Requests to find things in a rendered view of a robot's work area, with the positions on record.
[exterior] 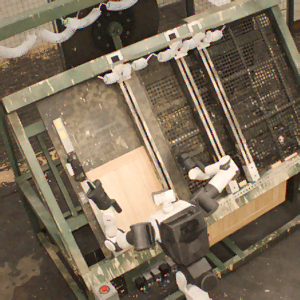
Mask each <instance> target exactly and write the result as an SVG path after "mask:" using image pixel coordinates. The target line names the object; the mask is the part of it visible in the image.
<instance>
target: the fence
mask: <svg viewBox="0 0 300 300"><path fill-rule="evenodd" d="M57 120H60V122H61V125H62V128H61V129H58V128H57V126H56V123H55V121H57ZM52 124H53V126H54V128H55V130H56V132H57V135H58V137H59V139H60V141H61V144H62V146H63V148H64V150H65V152H66V154H67V156H68V153H69V152H71V151H73V150H74V148H73V146H72V144H71V142H70V139H69V137H68V135H67V133H66V130H65V128H64V126H63V123H62V121H61V119H60V118H58V119H55V120H53V121H52ZM61 131H64V132H65V134H66V136H67V138H65V139H62V137H61V134H60V132H61ZM68 158H69V156H68ZM71 166H72V168H73V170H74V173H75V175H76V176H77V174H76V172H75V169H74V166H73V164H72V163H71ZM86 181H87V180H85V181H83V182H80V181H79V184H80V186H81V188H82V191H84V193H85V195H86V192H87V191H88V188H89V187H88V184H87V183H86ZM86 197H87V196H86ZM87 199H88V198H87ZM88 203H89V206H90V207H91V208H92V211H93V214H94V216H95V218H96V221H97V222H98V225H99V226H100V229H101V231H102V233H103V235H104V238H105V240H106V233H105V225H104V222H103V215H102V213H101V210H99V209H98V208H97V206H96V205H95V203H94V202H93V201H92V200H91V199H88ZM111 253H112V255H113V256H115V257H116V256H120V255H122V252H115V251H111Z"/></svg>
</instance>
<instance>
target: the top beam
mask: <svg viewBox="0 0 300 300"><path fill-rule="evenodd" d="M281 3H282V2H281V0H250V1H248V2H244V3H241V4H240V5H237V6H233V7H230V8H228V9H225V10H221V11H219V12H216V13H214V14H212V15H209V16H205V17H203V18H200V19H197V20H195V21H193V22H196V21H200V24H201V26H202V28H204V27H207V26H209V25H212V24H214V23H217V22H221V21H224V20H225V19H228V18H229V17H231V18H232V20H231V21H228V22H227V23H224V24H223V23H222V24H220V25H217V26H216V27H213V28H212V30H213V29H216V28H218V27H221V26H223V25H228V24H229V23H232V22H234V21H237V20H239V19H243V18H245V17H248V16H249V15H254V14H256V13H259V12H260V11H264V10H267V9H268V8H270V7H274V6H276V5H278V4H281ZM193 22H190V23H186V24H183V25H181V26H179V27H176V28H173V29H171V30H169V31H172V30H174V29H176V30H177V32H178V34H179V37H181V36H183V35H185V34H188V33H190V31H189V29H188V26H187V24H191V23H193ZM169 31H166V32H163V33H161V34H159V35H156V36H153V37H149V38H147V39H145V40H141V41H139V42H137V43H134V44H131V45H129V46H127V47H124V48H121V49H119V50H116V51H113V52H111V53H109V54H112V53H115V52H117V51H120V53H121V56H122V57H123V59H124V58H128V57H130V56H132V55H135V54H138V53H139V52H142V51H145V50H148V49H149V48H152V47H154V46H157V45H159V44H162V43H164V42H166V41H167V40H166V39H165V36H164V34H165V33H167V32H169ZM167 47H169V45H166V46H163V47H161V48H158V49H156V50H153V51H152V52H149V53H146V54H143V55H142V56H139V57H137V58H134V59H132V60H131V62H133V61H135V60H138V59H140V58H143V57H145V56H148V55H150V54H152V53H155V52H158V51H159V50H162V49H164V48H167ZM109 54H106V55H103V56H101V57H99V58H97V59H95V60H93V61H90V62H87V63H85V64H83V65H80V66H77V67H75V68H73V69H70V70H67V71H65V72H63V73H60V74H57V75H55V76H52V77H50V78H47V79H46V80H44V81H41V82H38V83H37V84H34V85H32V86H29V87H27V88H24V89H22V90H19V91H17V92H15V93H13V94H10V95H8V96H5V97H4V98H2V99H1V101H0V103H1V106H2V108H3V110H4V112H5V114H6V115H8V114H9V113H12V112H13V111H17V110H19V109H22V108H25V107H26V106H29V105H31V104H33V103H36V102H38V101H41V100H42V99H44V98H47V97H49V96H51V95H53V94H56V93H59V92H61V91H63V90H66V89H68V88H71V87H73V86H75V85H78V84H81V83H83V82H86V81H87V80H89V79H91V78H94V77H95V76H98V75H101V74H104V73H105V72H108V71H110V70H111V68H109V69H107V70H104V71H102V72H99V73H97V74H94V72H93V71H95V70H97V69H99V68H102V67H105V66H108V65H109V63H108V60H107V58H106V56H107V55H109Z"/></svg>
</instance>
